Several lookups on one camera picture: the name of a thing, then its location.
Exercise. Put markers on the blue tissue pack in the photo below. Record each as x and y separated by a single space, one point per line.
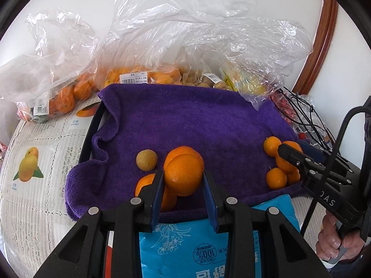
185 249

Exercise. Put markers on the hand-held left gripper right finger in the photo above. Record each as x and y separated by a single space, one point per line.
208 199

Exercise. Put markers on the brown wooden frame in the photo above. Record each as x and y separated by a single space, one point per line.
316 40

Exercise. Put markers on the mandarin orange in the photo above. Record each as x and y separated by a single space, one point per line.
145 184
181 151
182 173

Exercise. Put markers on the purple towel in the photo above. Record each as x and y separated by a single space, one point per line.
188 115

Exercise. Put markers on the person's right hand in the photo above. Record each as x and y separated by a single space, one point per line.
326 237

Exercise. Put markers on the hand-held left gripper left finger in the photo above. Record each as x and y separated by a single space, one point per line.
158 199

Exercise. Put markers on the black tray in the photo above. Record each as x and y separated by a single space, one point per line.
91 127

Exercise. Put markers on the small red fruit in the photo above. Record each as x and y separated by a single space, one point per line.
303 135

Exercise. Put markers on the beige longan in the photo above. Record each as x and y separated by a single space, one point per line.
147 159

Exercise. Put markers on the clear plastic bag of kumquats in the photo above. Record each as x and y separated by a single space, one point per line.
174 34

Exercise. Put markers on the orange kumquat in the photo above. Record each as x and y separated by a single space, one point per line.
272 146
292 146
285 165
276 178
293 177

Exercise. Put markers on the bag of yellow fruit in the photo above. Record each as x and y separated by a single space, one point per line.
246 84

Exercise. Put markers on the clear plastic bag of mandarins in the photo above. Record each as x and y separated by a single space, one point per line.
43 58

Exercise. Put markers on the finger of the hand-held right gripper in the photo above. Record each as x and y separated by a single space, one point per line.
289 152
311 150

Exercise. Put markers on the bag of small red fruit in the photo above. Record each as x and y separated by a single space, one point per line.
285 107

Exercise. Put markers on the clear plastic bag of longans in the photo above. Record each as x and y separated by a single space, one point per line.
203 81

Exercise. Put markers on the fruit print tablecloth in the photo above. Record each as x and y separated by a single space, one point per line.
43 197

